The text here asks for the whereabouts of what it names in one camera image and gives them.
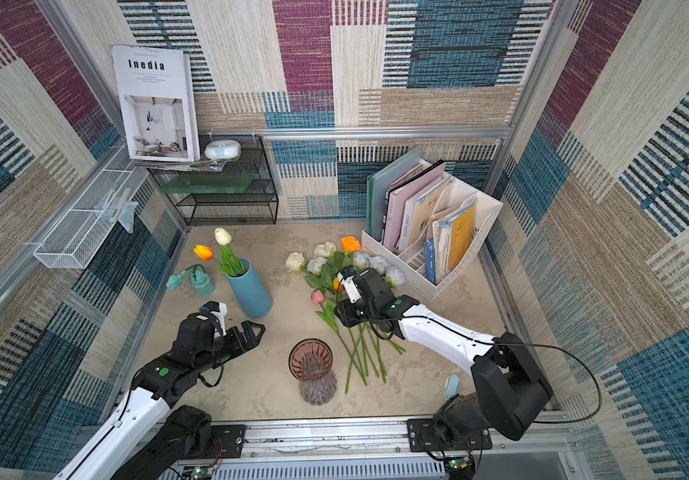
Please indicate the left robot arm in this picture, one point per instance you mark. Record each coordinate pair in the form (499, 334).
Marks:
(147, 434)

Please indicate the white tulip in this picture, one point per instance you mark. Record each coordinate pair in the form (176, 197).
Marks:
(229, 262)

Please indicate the orange red tulip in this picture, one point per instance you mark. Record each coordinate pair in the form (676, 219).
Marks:
(207, 254)

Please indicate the orange rose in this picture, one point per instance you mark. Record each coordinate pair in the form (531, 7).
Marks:
(351, 244)

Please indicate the pink tulip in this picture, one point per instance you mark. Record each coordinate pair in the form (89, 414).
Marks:
(318, 298)

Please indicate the Inedia magazine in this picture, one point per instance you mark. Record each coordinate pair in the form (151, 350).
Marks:
(157, 101)

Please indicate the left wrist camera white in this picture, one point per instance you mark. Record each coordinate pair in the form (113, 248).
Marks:
(218, 310)

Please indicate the black wire shelf rack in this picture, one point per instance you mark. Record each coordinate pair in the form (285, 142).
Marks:
(258, 205)

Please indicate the green folder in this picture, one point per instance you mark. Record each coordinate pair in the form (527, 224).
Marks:
(378, 186)

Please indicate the orange yellow booklet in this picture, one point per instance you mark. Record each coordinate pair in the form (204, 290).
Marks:
(453, 235)

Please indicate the small light blue object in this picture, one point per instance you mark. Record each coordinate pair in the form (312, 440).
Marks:
(451, 387)

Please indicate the white round device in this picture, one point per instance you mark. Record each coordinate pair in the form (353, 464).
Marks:
(223, 150)

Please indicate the green glass shelf plate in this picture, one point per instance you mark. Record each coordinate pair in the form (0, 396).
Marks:
(192, 183)

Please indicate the blue cylindrical vase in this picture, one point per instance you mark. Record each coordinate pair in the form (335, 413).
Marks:
(251, 292)

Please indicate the white file organizer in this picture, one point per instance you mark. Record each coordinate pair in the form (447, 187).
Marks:
(416, 201)

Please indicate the teal small watering can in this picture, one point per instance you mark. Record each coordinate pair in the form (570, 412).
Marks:
(199, 280)

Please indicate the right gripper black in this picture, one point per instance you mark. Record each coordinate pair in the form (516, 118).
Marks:
(351, 309)

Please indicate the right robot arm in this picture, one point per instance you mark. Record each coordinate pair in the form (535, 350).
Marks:
(510, 388)

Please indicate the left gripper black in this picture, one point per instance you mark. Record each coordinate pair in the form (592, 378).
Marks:
(250, 339)

